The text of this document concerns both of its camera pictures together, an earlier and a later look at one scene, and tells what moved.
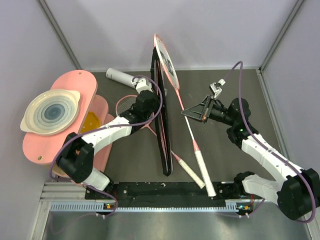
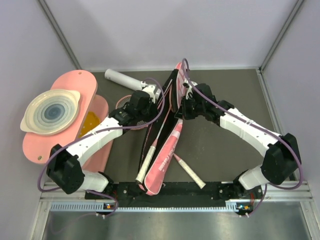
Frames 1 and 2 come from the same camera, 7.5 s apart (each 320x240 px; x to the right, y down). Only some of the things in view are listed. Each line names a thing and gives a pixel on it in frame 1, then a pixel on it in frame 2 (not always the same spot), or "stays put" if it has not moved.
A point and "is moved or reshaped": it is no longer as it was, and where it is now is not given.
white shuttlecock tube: x=120 y=77 stays put
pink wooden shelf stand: x=41 y=149 stays put
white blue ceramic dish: x=51 y=112 stays put
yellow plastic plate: x=91 y=122 stays put
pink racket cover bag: x=161 y=117 is moved or reshaped
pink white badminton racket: x=171 y=73 → x=145 y=166
